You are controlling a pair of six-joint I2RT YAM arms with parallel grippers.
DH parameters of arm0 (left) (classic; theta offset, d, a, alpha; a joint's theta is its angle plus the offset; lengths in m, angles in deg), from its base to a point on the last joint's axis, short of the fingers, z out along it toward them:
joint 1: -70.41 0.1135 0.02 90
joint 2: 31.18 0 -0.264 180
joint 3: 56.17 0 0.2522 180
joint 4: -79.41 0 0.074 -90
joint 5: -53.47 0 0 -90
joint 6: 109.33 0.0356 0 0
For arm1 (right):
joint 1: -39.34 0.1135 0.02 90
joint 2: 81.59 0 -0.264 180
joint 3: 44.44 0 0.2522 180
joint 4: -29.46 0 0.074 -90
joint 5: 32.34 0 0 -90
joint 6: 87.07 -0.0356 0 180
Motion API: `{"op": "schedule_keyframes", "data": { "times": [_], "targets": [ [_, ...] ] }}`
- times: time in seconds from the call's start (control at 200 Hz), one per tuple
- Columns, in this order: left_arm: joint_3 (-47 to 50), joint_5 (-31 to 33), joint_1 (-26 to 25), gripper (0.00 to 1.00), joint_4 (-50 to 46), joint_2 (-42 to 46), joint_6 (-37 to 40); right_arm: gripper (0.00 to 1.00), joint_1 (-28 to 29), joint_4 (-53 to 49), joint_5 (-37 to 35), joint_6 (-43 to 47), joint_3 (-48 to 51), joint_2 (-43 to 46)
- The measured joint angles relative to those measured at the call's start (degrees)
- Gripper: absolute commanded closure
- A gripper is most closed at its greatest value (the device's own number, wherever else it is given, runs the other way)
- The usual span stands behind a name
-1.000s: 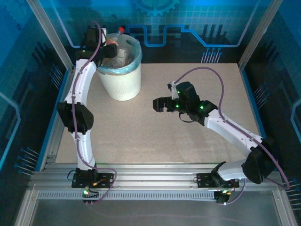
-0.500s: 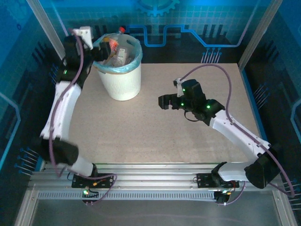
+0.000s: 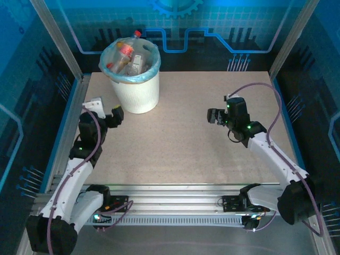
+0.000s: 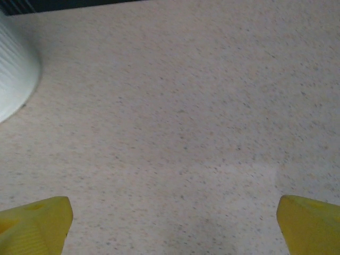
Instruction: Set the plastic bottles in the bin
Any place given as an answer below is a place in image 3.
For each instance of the red-capped cola bottle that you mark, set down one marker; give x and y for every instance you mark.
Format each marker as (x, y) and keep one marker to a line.
(109, 65)

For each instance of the red-capped clear bottle red label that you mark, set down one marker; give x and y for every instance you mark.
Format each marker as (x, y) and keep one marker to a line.
(126, 50)

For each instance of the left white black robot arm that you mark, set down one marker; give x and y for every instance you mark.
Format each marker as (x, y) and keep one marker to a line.
(66, 186)

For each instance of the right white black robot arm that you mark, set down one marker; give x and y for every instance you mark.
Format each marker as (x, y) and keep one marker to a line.
(276, 156)

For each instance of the white plastic bin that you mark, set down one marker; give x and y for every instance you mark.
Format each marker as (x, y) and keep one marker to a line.
(138, 95)

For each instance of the blue plastic bin liner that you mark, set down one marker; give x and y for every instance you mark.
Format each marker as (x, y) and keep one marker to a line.
(155, 66)

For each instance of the black connector box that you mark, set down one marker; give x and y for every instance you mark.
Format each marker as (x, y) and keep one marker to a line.
(251, 223)
(102, 221)

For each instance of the grey metal base panel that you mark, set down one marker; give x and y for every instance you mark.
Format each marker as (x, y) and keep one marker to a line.
(170, 241)

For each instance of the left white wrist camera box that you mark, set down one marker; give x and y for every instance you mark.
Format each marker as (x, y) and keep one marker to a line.
(94, 106)

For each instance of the aluminium side rail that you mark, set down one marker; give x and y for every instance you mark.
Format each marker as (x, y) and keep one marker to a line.
(79, 89)

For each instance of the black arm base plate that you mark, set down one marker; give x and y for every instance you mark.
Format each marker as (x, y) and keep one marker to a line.
(119, 203)
(231, 203)

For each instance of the aluminium frame post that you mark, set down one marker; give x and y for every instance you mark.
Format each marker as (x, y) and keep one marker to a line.
(58, 42)
(292, 42)

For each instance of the aluminium front rail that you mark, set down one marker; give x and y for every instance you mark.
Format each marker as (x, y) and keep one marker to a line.
(172, 202)

